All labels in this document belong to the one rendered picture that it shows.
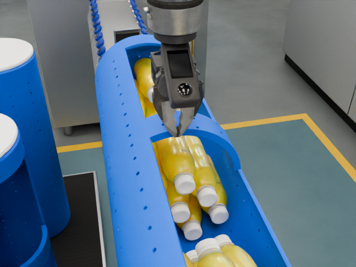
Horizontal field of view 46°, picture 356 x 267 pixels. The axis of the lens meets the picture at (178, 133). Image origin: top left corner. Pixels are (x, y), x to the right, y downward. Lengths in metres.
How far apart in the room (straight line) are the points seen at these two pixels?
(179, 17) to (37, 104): 1.11
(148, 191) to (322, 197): 1.91
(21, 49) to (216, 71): 2.26
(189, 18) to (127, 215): 0.33
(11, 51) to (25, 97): 0.18
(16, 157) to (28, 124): 0.51
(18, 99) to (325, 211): 1.68
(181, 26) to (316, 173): 2.11
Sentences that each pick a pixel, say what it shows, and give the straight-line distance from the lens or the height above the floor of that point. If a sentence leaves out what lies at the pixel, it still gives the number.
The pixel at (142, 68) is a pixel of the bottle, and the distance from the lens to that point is 1.15.
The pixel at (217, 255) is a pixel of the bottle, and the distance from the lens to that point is 0.67.
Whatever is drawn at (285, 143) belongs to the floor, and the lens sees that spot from 2.87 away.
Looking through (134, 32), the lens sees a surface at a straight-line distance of 1.62.
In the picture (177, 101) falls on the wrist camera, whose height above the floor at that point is 1.36.
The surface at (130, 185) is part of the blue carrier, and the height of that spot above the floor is 1.19.
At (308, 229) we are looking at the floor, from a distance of 2.34.
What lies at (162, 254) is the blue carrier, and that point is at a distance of 0.61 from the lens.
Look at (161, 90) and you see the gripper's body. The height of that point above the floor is 1.34.
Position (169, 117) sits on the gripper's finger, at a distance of 0.75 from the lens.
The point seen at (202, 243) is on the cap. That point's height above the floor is 1.16.
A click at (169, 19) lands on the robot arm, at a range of 0.65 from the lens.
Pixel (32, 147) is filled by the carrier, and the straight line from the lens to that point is 1.73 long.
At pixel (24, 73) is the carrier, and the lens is 1.59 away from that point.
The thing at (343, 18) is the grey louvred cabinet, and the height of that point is 0.67.
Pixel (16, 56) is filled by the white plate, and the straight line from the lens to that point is 1.62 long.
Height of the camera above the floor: 1.70
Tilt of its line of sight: 36 degrees down
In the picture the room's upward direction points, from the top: straight up
